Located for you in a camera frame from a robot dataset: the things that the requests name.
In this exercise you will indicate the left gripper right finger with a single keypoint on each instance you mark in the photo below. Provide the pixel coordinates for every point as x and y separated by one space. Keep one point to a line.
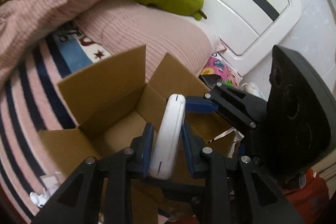
236 190

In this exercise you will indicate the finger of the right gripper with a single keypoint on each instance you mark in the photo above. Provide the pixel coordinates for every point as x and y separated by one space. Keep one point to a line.
203 105

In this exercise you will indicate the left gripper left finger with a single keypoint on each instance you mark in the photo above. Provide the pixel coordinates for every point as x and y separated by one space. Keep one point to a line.
78 198

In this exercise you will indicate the white oval device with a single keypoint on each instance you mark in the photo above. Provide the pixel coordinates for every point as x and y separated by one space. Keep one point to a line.
166 146

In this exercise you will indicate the colourful pink bag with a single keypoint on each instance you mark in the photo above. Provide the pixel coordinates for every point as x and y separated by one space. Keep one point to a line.
218 68

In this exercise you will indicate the brown cardboard box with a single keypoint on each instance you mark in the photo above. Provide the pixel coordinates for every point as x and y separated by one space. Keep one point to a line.
112 104

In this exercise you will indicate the white earbud case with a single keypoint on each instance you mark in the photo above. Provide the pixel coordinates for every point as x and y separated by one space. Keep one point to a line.
39 200

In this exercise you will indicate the pink ribbed pillow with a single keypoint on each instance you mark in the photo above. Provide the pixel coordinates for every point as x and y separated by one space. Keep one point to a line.
121 25

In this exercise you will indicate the striped pink fleece blanket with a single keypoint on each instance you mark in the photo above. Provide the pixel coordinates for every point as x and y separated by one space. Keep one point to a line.
31 103

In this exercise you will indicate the white bed headboard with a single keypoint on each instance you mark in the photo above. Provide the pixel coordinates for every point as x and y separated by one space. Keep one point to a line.
250 28

